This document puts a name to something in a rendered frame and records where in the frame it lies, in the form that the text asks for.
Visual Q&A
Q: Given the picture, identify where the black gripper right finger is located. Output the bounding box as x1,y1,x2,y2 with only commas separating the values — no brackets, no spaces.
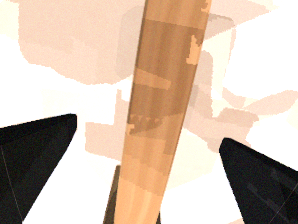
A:
218,136,298,224

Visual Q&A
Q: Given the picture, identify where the wooden post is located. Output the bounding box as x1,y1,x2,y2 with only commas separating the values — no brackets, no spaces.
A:
102,164,161,224

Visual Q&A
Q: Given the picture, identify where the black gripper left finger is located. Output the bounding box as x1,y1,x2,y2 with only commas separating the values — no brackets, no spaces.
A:
0,113,77,224

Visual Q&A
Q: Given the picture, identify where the brown wooden board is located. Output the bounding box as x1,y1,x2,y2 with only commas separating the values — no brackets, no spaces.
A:
114,0,212,224

